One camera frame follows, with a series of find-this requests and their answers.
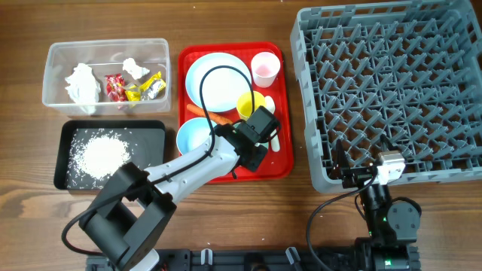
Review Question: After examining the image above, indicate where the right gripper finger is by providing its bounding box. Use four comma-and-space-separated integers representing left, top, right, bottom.
380, 134, 399, 154
331, 139, 351, 179

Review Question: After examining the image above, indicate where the orange carrot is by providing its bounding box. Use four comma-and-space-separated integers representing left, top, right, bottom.
186, 104, 233, 125

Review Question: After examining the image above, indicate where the yellow plastic cup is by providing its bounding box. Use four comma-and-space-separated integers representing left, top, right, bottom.
236, 91, 266, 120

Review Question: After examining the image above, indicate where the light blue bowl with rice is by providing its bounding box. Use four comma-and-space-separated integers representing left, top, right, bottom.
176, 117, 210, 155

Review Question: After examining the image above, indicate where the pink white cup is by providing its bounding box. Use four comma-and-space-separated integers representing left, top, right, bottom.
251, 52, 281, 88

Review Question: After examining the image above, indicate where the yellow snack wrapper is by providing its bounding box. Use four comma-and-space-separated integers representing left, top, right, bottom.
124, 72, 166, 102

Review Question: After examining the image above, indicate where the small white tissue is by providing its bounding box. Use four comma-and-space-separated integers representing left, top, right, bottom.
123, 58, 150, 80

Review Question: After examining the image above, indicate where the red strawberry candy wrapper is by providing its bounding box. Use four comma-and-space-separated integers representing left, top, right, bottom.
105, 73, 127, 102

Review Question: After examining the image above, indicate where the large white tissue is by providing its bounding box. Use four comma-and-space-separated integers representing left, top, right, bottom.
65, 63, 101, 114

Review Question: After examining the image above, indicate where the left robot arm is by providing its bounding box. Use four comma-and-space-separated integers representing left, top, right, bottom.
75, 120, 276, 270

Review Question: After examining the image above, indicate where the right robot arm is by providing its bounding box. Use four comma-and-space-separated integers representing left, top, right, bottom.
327, 135, 422, 270

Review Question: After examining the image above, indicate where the gray dishwasher rack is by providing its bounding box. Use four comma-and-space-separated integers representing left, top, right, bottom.
290, 1, 481, 193

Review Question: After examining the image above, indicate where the white plastic spoon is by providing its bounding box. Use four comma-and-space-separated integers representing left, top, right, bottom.
265, 96, 281, 152

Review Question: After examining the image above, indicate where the red serving tray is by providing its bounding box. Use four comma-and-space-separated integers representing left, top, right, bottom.
178, 41, 294, 184

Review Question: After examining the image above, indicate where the light blue plate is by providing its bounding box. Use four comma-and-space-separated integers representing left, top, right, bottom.
185, 53, 252, 112

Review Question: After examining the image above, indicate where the white rice pile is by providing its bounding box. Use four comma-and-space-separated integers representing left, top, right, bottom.
66, 128, 132, 190

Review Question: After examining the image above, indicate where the black rectangular tray bin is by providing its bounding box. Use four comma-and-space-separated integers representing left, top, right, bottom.
53, 120, 166, 190

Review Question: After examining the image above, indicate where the clear plastic storage bin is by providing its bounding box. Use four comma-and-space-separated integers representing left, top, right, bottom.
42, 38, 172, 116

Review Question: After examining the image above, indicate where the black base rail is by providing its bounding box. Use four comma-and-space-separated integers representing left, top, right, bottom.
85, 246, 419, 271

